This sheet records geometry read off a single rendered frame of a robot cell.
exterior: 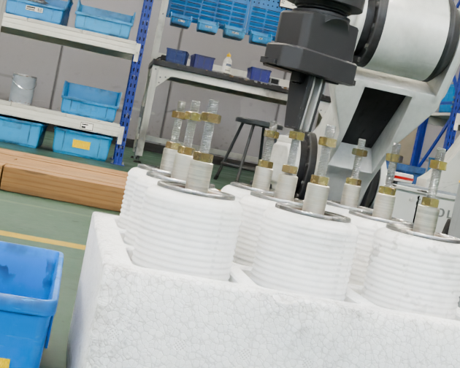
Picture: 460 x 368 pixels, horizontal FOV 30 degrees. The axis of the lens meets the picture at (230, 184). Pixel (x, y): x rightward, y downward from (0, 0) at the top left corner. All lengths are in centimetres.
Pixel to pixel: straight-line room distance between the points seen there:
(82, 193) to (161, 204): 203
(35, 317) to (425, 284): 38
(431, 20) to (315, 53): 49
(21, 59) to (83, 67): 64
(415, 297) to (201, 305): 22
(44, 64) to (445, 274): 852
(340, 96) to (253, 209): 54
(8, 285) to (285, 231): 46
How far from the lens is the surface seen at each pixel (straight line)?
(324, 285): 81
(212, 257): 78
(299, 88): 94
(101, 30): 553
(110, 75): 922
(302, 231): 79
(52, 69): 924
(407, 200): 306
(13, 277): 114
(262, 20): 697
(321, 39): 93
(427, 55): 140
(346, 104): 143
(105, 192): 280
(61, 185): 280
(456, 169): 330
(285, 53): 91
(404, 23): 137
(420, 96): 145
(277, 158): 169
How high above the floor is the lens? 31
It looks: 3 degrees down
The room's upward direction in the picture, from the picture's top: 12 degrees clockwise
